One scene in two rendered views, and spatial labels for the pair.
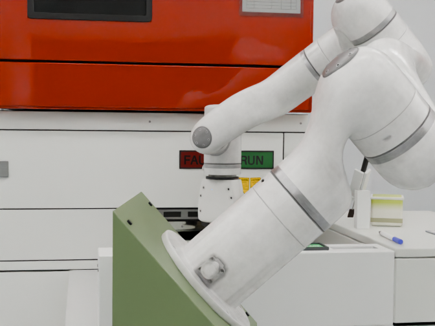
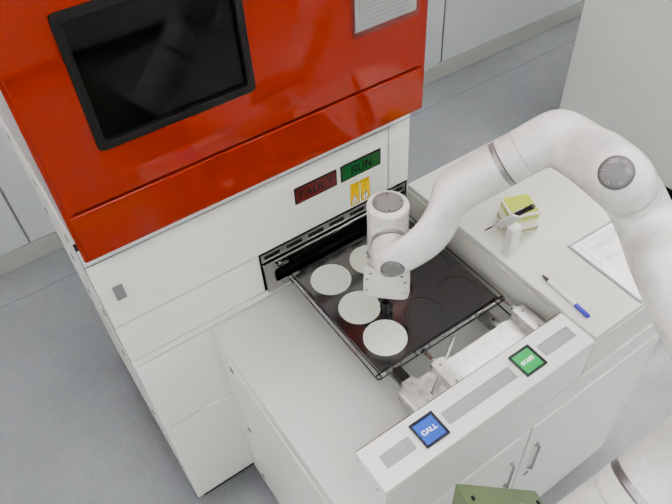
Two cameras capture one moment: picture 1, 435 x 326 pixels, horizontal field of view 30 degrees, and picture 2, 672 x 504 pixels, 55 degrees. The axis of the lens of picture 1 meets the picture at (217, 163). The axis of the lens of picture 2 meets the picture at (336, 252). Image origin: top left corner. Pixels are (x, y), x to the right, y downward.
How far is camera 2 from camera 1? 141 cm
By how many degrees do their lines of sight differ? 48
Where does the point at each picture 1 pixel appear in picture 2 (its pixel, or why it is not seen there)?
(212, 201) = (382, 284)
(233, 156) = not seen: hidden behind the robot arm
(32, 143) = (141, 255)
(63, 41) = (155, 157)
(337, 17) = (600, 198)
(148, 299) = not seen: outside the picture
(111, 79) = (221, 170)
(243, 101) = (437, 229)
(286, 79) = (479, 192)
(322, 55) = (525, 169)
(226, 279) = not seen: outside the picture
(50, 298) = (199, 353)
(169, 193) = (289, 228)
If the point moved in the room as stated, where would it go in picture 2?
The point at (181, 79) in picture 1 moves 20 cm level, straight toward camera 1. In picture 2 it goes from (296, 136) to (343, 192)
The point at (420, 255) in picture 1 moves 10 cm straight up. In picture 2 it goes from (610, 330) to (623, 301)
